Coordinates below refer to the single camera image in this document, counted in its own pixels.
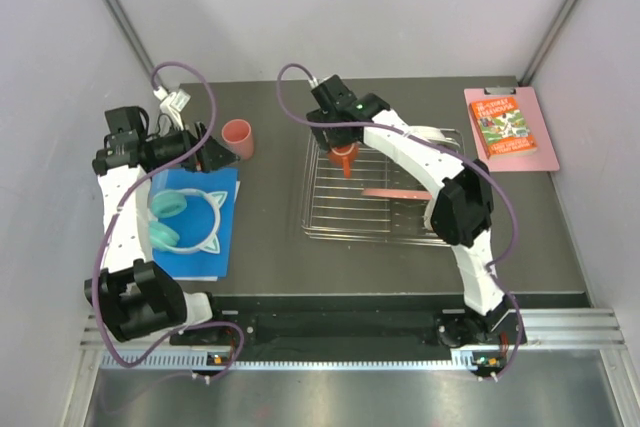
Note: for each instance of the metal wire dish rack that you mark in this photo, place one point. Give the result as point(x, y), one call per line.
point(336, 208)

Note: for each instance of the teal cat-ear headphones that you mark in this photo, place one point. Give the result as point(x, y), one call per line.
point(186, 221)

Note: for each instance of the pink clipboard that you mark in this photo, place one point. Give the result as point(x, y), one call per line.
point(544, 158)

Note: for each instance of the pink plastic cup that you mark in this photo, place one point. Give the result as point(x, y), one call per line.
point(238, 136)

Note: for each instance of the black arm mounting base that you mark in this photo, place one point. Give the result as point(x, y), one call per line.
point(339, 328)

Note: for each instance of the pink and cream plate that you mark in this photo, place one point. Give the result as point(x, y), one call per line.
point(397, 194)

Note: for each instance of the orange paperback book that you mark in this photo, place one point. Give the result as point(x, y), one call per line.
point(502, 128)

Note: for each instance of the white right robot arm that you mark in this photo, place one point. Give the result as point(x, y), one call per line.
point(461, 204)

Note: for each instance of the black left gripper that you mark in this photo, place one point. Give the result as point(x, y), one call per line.
point(213, 155)

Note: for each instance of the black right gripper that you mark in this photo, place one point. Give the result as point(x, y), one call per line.
point(319, 132)

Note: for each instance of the orange ceramic mug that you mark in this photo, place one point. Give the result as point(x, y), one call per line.
point(344, 157)

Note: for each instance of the blue clip file folder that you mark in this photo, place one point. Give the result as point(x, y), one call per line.
point(200, 265)

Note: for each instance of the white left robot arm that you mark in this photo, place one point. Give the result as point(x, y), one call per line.
point(136, 297)

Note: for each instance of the white speckled plate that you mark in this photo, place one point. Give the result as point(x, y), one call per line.
point(430, 134)

